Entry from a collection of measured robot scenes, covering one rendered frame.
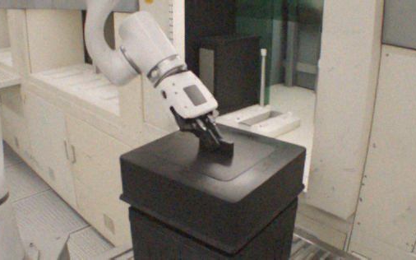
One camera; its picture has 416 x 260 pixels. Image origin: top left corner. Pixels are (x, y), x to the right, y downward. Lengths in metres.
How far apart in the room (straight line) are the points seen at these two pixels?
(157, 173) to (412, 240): 0.60
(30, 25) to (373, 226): 2.29
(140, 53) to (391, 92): 0.54
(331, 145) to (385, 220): 0.23
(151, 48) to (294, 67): 1.31
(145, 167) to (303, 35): 1.43
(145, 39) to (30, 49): 1.91
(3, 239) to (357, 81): 0.86
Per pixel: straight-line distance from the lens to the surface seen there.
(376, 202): 0.98
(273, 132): 1.38
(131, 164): 0.78
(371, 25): 0.83
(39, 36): 2.70
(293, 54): 2.02
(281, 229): 0.88
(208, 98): 0.82
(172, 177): 0.71
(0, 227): 0.95
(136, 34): 0.84
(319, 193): 0.98
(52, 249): 1.07
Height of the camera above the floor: 1.39
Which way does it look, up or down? 22 degrees down
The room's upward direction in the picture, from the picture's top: straight up
